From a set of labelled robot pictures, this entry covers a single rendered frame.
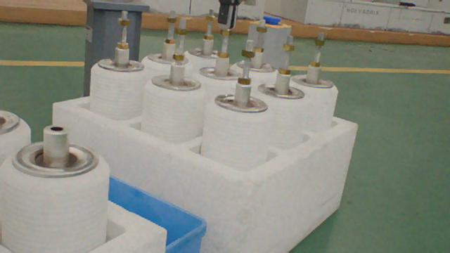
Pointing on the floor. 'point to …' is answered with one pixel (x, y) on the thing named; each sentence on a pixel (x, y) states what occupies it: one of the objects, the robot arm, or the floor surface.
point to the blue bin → (160, 216)
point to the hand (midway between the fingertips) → (228, 15)
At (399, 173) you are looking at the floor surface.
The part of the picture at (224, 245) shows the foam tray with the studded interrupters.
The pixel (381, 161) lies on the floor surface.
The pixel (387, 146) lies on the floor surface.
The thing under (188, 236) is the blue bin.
